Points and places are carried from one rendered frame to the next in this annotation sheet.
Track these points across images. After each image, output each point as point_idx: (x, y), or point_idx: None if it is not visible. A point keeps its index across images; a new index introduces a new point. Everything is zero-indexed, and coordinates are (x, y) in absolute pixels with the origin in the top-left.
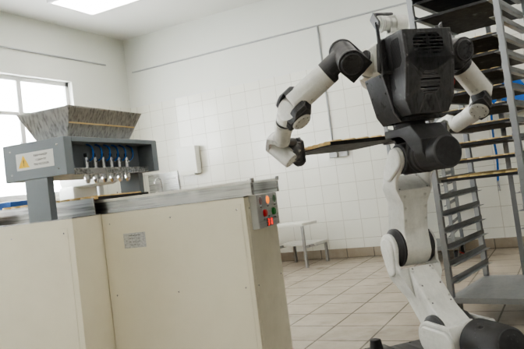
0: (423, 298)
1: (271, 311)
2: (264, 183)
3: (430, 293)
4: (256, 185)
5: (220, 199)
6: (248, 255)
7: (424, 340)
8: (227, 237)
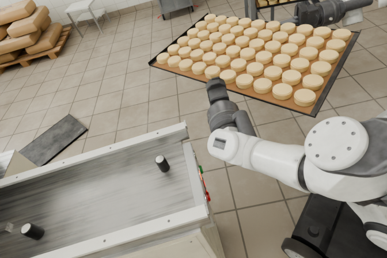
0: (378, 214)
1: (215, 233)
2: (171, 136)
3: (383, 208)
4: (160, 139)
5: (159, 239)
6: (211, 254)
7: (380, 243)
8: (181, 256)
